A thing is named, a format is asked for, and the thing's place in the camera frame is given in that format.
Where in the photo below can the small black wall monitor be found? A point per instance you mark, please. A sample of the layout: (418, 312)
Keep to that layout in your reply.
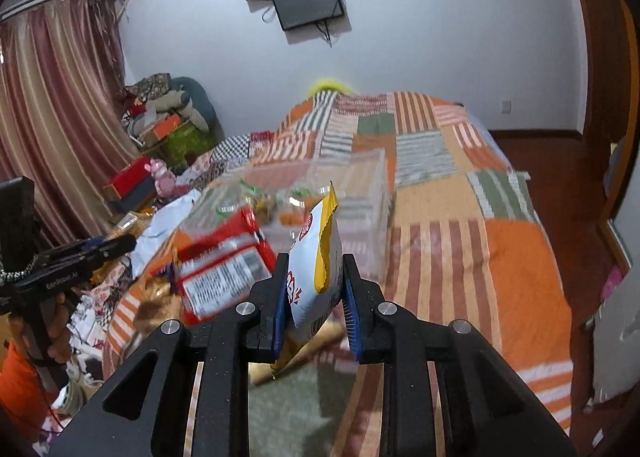
(307, 2)

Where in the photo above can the red box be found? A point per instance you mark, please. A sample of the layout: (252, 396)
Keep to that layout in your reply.
(127, 177)

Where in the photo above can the floral bed sheet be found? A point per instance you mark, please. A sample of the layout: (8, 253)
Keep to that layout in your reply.
(97, 317)

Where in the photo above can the wall socket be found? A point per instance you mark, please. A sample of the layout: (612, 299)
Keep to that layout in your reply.
(506, 106)

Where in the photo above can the bagged brown bread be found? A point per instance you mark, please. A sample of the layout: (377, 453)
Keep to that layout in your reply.
(152, 307)

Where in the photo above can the clear plastic container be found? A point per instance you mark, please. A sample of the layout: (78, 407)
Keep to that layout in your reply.
(362, 197)

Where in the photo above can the white panel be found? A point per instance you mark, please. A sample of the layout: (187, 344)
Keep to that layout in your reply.
(617, 337)

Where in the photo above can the red snack packet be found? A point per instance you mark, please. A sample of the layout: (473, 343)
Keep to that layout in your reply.
(220, 272)

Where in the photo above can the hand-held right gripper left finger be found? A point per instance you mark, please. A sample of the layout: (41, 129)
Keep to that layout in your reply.
(281, 317)

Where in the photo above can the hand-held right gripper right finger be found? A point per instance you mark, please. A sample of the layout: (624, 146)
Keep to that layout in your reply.
(351, 317)

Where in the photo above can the brown wooden door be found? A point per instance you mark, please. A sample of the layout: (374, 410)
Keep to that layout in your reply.
(607, 62)

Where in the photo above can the green cardboard box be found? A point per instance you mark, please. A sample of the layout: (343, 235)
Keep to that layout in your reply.
(187, 147)

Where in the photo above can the patterned dark cloth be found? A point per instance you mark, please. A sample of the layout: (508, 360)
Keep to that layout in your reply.
(150, 85)

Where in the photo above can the pink toy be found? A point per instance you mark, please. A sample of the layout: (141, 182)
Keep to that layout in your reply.
(161, 178)

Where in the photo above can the orange cardboard box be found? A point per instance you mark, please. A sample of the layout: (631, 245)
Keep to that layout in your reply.
(162, 128)

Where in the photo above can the yellow white snack bag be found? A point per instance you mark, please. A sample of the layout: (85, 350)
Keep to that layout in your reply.
(312, 262)

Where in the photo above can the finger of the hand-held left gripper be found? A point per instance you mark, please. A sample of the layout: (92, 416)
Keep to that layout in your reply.
(107, 247)

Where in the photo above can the grey stuffed toy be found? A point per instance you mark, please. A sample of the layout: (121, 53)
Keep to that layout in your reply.
(175, 104)

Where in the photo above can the striped pink curtain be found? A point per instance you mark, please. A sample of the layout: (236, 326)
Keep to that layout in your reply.
(55, 112)

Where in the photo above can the white plastic bag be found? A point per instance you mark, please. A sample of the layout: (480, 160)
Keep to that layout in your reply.
(162, 232)

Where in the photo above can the yellow fluffy object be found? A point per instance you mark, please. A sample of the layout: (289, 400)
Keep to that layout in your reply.
(327, 86)

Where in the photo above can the patchwork striped blanket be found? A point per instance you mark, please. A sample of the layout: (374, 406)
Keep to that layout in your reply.
(450, 247)

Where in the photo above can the person's left hand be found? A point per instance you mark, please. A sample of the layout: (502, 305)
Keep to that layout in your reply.
(57, 332)

